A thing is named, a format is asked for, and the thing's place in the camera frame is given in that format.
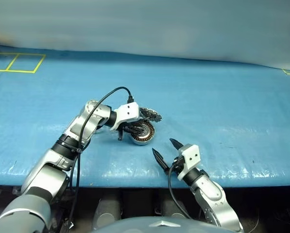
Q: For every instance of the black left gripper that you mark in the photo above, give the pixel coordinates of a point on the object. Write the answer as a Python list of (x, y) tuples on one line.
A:
[(126, 127)]

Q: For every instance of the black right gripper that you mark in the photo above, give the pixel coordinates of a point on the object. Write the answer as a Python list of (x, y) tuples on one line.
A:
[(177, 163)]

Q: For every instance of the silver round motor housing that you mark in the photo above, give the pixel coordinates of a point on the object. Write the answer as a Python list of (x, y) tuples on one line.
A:
[(147, 137)]

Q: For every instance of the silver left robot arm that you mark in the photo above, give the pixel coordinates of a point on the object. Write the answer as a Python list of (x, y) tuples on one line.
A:
[(50, 174)]

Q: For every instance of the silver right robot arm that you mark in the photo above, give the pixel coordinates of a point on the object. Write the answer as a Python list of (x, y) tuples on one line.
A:
[(213, 194)]

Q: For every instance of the grey rounded cylinder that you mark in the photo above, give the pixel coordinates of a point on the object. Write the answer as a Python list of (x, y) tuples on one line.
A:
[(106, 211), (171, 206)]

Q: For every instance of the blue table cover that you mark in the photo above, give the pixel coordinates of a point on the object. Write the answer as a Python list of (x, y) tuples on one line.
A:
[(208, 109)]

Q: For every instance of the grey robot torso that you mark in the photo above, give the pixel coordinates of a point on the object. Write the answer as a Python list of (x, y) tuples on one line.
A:
[(159, 225)]

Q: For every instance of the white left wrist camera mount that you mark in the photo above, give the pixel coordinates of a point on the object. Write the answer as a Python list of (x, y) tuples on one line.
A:
[(126, 112)]

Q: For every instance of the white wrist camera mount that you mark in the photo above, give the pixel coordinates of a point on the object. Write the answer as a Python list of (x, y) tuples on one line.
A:
[(189, 156), (126, 112)]

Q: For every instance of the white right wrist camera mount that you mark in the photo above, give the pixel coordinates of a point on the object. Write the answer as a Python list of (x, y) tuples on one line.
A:
[(189, 156)]

